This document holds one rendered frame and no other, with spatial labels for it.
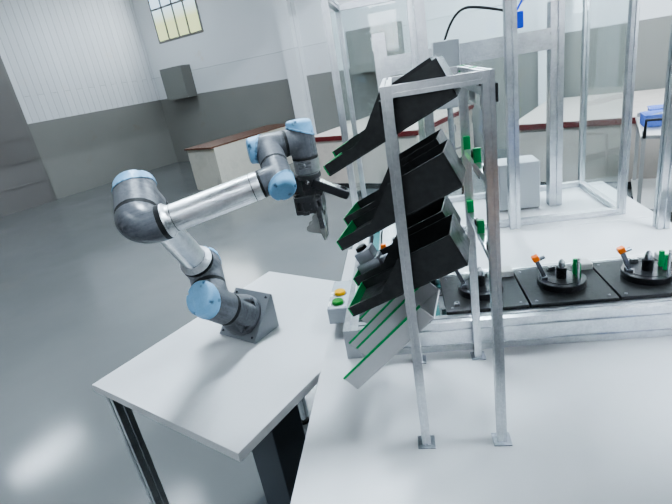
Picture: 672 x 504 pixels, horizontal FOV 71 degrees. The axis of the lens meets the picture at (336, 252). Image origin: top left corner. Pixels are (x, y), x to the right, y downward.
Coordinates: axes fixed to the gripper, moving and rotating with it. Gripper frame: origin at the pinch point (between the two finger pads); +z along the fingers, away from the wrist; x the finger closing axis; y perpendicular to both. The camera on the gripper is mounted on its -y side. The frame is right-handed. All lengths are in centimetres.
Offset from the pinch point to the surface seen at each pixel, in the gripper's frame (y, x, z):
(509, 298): -53, 2, 26
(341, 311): 0.5, -2.9, 28.4
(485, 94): -41, 48, -39
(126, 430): 78, 18, 56
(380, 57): -20, -111, -47
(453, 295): -36.4, -2.8, 26.2
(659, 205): -126, -65, 27
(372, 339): -12.8, 30.9, 18.4
